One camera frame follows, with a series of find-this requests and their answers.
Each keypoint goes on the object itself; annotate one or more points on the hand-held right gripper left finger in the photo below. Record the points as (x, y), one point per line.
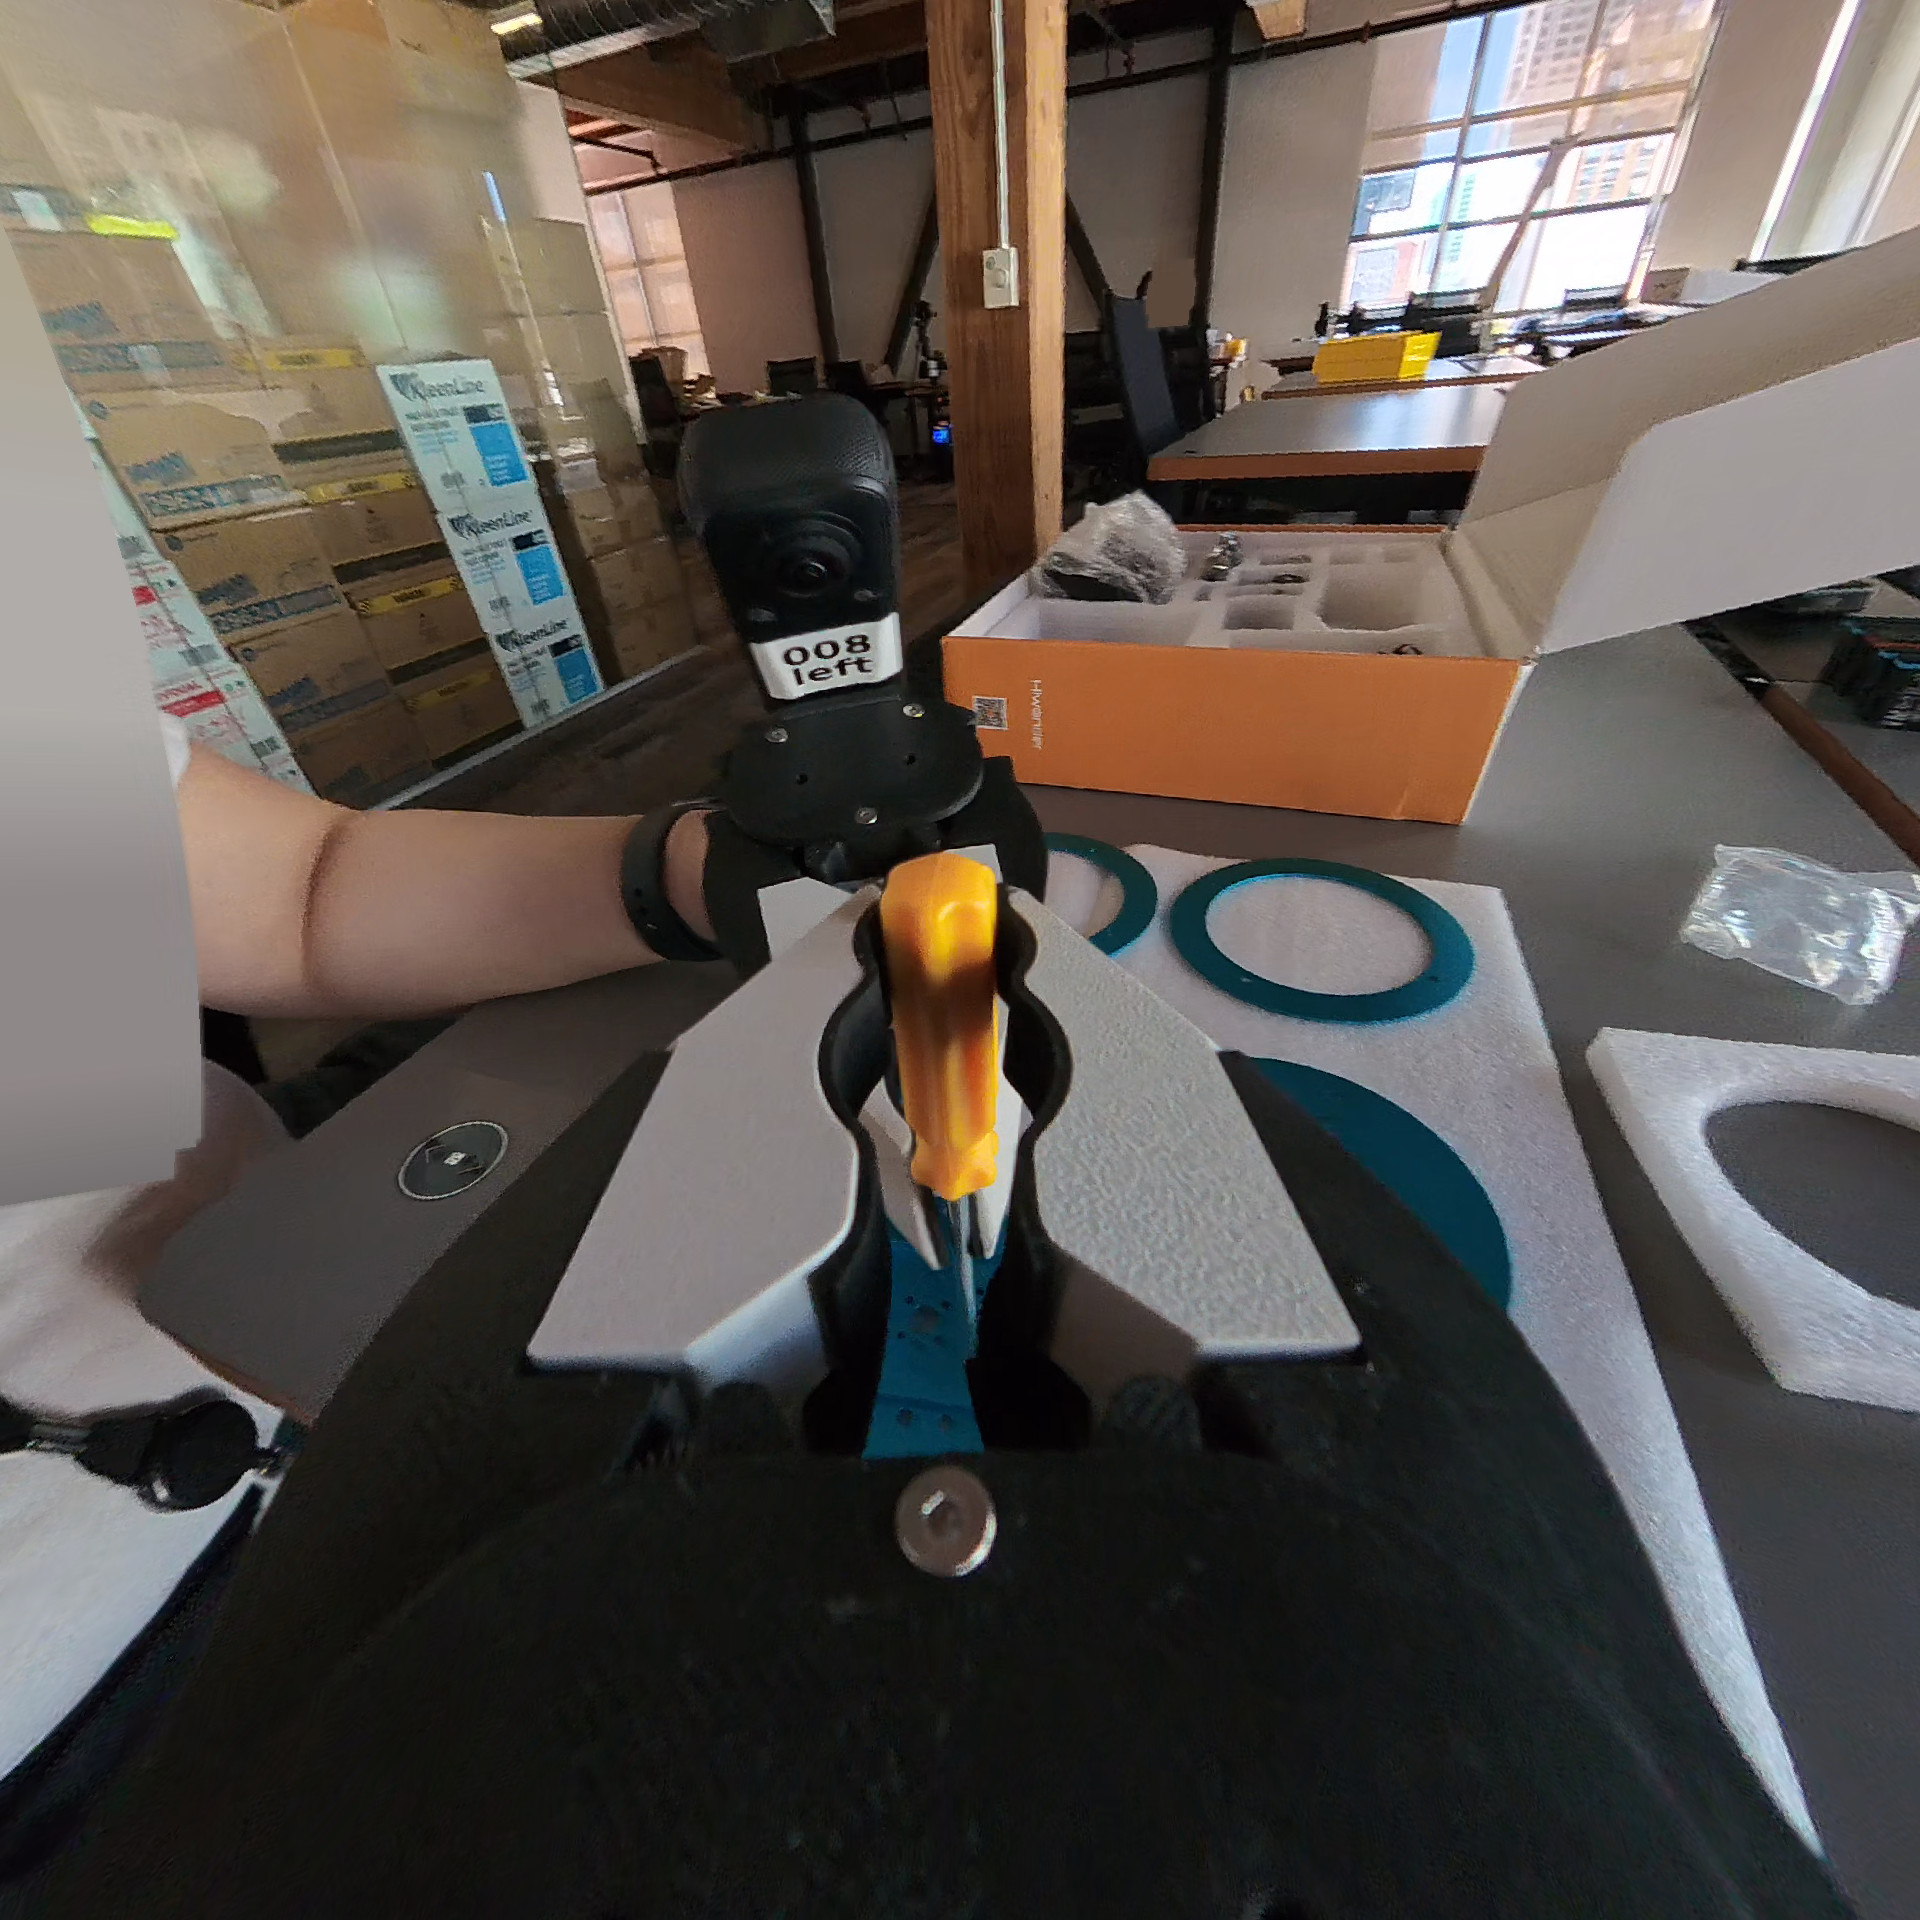
(721, 1200)

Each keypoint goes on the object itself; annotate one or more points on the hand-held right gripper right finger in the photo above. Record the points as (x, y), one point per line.
(1184, 1200)

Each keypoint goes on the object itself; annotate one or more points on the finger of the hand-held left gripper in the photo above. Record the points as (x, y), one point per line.
(802, 916)
(1009, 1161)

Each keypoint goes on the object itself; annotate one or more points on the person's left forearm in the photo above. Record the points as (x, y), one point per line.
(435, 901)

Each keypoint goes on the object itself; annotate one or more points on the round black desk grommet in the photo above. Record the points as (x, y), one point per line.
(451, 1156)

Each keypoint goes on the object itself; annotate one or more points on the orange-edged desk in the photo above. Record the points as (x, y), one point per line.
(1319, 434)

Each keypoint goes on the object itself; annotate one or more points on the black wristband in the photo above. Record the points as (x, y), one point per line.
(648, 901)

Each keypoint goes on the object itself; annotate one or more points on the black bagged part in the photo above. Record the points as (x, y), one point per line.
(1109, 547)

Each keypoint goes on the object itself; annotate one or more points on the large white foam sheet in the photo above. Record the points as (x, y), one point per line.
(1529, 1049)

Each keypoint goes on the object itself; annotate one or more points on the wooden pillar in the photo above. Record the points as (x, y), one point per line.
(996, 421)

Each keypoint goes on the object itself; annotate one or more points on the open orange kit box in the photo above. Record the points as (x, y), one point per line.
(1244, 720)

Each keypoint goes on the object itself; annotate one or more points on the white foam piece with cutout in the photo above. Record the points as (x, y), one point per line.
(1665, 1171)

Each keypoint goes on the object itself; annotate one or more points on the black office chair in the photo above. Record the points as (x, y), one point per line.
(1140, 360)

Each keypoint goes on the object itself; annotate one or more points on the stack of cardboard boxes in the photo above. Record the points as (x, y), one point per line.
(299, 524)

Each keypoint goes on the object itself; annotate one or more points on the large clear plastic bag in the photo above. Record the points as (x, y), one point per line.
(1799, 922)

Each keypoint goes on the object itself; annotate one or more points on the yellow bin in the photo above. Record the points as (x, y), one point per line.
(1372, 357)

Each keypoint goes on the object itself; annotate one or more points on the person's white shirt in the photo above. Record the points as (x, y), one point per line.
(90, 1576)

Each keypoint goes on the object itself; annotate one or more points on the window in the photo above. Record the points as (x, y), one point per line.
(1500, 210)

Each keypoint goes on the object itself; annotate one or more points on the black and blue parts tray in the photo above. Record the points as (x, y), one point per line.
(1875, 660)

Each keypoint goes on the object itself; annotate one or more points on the white switch box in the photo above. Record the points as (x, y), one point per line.
(1002, 280)

